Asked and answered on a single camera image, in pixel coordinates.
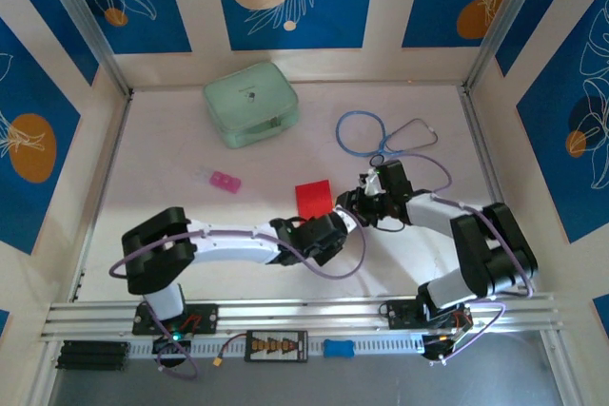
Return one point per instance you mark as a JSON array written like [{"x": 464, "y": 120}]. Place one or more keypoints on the aluminium mounting rail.
[{"x": 304, "y": 313}]

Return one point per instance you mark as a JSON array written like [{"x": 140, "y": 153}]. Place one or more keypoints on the yellow connector lead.
[{"x": 218, "y": 363}]

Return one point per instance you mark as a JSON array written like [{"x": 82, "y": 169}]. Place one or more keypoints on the blue foam block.
[{"x": 339, "y": 348}]

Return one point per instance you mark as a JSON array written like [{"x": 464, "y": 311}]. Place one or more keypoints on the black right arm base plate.
[{"x": 399, "y": 315}]

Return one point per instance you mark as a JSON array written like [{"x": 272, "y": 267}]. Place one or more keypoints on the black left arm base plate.
[{"x": 204, "y": 318}]

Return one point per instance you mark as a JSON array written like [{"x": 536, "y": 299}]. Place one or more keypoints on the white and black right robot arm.
[{"x": 428, "y": 216}]

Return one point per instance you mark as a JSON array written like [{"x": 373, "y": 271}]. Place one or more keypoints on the black power distribution board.
[{"x": 276, "y": 345}]

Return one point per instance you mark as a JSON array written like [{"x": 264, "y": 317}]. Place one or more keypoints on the mint green zip pouch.
[{"x": 249, "y": 104}]

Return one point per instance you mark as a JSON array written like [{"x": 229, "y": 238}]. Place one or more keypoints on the aluminium side rail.
[
  {"x": 487, "y": 163},
  {"x": 102, "y": 197}
]

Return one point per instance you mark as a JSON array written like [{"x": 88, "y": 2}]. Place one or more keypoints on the aluminium corner post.
[
  {"x": 90, "y": 21},
  {"x": 504, "y": 11}
]

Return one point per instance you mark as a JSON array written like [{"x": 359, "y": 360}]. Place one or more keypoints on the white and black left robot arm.
[{"x": 228, "y": 244}]

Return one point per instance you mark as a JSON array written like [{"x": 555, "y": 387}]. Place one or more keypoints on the pink and clear pill organiser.
[{"x": 223, "y": 181}]

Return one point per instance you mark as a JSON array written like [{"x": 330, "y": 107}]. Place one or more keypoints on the red paper sheet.
[{"x": 311, "y": 197}]

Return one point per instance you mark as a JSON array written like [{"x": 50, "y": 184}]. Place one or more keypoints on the blue stethoscope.
[{"x": 338, "y": 132}]

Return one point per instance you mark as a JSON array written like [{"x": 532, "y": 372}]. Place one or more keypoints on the black ribbed block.
[{"x": 92, "y": 355}]

